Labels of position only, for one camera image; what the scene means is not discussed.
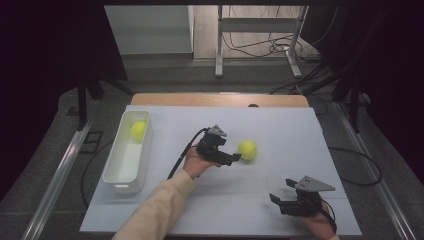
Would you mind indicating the person's left hand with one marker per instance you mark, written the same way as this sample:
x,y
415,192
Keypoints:
x,y
195,163

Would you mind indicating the white plastic bin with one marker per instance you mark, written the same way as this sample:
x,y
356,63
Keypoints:
x,y
126,166

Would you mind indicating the white table mat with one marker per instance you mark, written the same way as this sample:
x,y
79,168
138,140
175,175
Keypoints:
x,y
233,206

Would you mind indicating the aluminium floor rail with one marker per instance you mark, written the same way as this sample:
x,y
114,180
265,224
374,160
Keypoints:
x,y
376,186
56,183

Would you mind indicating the person's right hand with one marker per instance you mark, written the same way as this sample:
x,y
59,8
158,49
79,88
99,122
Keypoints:
x,y
318,225

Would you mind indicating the white cabinet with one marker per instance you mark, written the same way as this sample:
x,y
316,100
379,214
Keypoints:
x,y
150,30

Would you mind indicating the yellow tennis ball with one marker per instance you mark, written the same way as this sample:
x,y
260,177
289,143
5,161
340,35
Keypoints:
x,y
138,130
247,150

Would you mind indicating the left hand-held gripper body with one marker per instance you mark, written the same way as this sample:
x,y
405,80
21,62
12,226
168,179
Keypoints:
x,y
211,148

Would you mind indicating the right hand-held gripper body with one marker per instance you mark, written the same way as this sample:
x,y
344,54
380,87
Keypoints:
x,y
305,206

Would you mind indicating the white metal stand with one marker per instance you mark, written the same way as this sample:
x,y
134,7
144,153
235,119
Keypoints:
x,y
256,25

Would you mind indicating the dark curtain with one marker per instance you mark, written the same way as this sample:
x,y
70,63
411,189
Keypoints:
x,y
400,66
33,66

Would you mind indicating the black tripod stand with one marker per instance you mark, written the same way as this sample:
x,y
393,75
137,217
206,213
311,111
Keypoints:
x,y
354,106
81,106

